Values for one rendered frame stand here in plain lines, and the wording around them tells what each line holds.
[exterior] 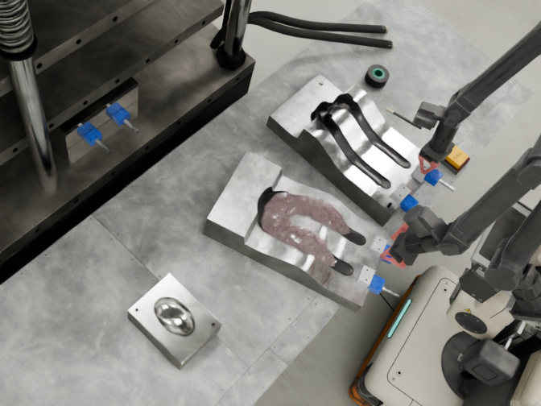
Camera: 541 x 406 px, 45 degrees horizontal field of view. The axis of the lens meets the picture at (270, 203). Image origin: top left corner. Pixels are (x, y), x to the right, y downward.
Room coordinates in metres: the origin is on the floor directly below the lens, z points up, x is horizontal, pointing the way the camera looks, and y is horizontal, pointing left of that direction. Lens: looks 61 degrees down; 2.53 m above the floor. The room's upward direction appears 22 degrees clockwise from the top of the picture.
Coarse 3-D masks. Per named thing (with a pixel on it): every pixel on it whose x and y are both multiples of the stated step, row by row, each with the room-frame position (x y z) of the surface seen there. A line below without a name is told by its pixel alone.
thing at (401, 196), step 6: (402, 186) 1.13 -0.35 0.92; (396, 192) 1.10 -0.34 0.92; (402, 192) 1.11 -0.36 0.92; (408, 192) 1.12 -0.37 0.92; (396, 198) 1.09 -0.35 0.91; (402, 198) 1.09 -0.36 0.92; (408, 198) 1.11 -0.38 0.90; (414, 198) 1.12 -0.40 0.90; (402, 204) 1.08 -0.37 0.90; (408, 204) 1.09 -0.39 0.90; (414, 204) 1.10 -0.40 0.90
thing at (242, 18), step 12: (240, 0) 1.41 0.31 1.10; (240, 12) 1.41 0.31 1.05; (228, 24) 1.43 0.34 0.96; (240, 24) 1.42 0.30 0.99; (228, 36) 1.42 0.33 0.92; (240, 36) 1.42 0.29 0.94; (228, 48) 1.41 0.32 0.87; (240, 48) 1.43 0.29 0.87; (228, 60) 1.40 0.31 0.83; (240, 60) 1.42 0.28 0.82
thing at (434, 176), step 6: (426, 162) 1.23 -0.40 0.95; (426, 168) 1.20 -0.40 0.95; (414, 174) 1.20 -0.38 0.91; (420, 174) 1.19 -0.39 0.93; (426, 174) 1.19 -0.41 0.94; (432, 174) 1.20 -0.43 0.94; (438, 174) 1.21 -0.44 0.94; (420, 180) 1.18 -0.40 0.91; (426, 180) 1.18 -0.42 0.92; (432, 180) 1.18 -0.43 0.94; (438, 180) 1.19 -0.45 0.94; (444, 186) 1.18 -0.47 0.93; (450, 186) 1.18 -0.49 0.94
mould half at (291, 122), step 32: (320, 96) 1.38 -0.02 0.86; (288, 128) 1.21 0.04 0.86; (320, 128) 1.20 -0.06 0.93; (352, 128) 1.26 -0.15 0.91; (384, 128) 1.34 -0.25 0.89; (320, 160) 1.15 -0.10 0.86; (384, 160) 1.22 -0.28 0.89; (416, 160) 1.26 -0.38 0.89; (352, 192) 1.09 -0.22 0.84; (384, 192) 1.11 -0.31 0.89; (384, 224) 1.04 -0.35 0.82
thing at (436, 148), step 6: (432, 138) 1.23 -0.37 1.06; (438, 138) 1.22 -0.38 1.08; (426, 144) 1.22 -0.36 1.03; (432, 144) 1.22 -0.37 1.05; (438, 144) 1.21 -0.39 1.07; (444, 144) 1.21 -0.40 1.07; (450, 144) 1.23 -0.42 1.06; (420, 150) 1.20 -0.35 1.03; (426, 150) 1.20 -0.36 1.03; (432, 150) 1.21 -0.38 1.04; (438, 150) 1.21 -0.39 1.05; (444, 150) 1.21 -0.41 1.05; (450, 150) 1.24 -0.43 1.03; (432, 156) 1.18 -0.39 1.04; (438, 156) 1.19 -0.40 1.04; (438, 162) 1.18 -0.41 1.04
